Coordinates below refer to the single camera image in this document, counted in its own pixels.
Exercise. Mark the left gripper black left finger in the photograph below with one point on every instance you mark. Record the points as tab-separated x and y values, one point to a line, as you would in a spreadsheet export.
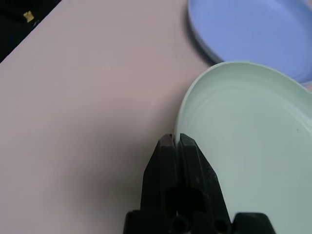
161	175

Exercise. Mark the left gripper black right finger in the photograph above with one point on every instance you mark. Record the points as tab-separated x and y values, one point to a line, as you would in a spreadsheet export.
197	175

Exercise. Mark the light green plate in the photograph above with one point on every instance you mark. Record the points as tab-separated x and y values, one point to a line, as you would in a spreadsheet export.
243	146

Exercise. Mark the light blue plate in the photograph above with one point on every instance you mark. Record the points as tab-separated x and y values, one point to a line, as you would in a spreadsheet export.
243	31

